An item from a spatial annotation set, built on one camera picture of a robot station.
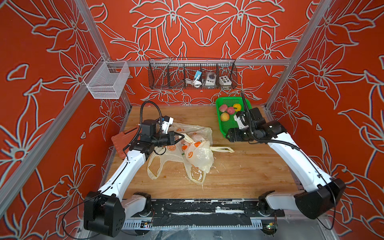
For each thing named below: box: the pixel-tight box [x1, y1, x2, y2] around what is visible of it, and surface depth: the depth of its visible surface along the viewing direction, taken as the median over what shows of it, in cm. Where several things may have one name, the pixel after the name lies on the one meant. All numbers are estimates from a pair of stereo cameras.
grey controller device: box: [205, 72, 217, 86], surface depth 93 cm
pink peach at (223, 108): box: [219, 104, 228, 113], surface depth 116 cm
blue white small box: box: [194, 70, 202, 81], surface depth 85 cm
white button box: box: [219, 75, 232, 86], surface depth 96 cm
